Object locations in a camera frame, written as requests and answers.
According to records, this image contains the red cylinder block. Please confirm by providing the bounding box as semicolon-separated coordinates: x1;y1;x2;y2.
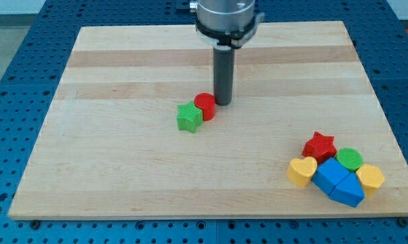
194;93;216;121

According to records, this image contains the green star block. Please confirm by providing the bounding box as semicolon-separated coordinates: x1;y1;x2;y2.
176;102;203;133

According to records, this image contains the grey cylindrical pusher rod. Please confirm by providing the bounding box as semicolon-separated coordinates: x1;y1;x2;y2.
213;49;235;106

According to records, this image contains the wooden board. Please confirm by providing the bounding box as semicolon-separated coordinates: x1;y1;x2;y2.
8;21;408;220

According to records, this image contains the yellow heart block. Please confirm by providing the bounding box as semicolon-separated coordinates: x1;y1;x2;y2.
286;157;318;187

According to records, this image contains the red star block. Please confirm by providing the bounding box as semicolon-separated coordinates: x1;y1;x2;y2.
302;131;337;165

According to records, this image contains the blue cube block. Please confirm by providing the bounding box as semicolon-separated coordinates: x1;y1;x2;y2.
312;157;350;195

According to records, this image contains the green cylinder block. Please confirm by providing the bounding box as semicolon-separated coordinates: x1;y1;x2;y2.
335;148;363;172

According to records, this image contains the yellow hexagon block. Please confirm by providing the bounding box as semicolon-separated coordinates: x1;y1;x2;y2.
355;164;386;198

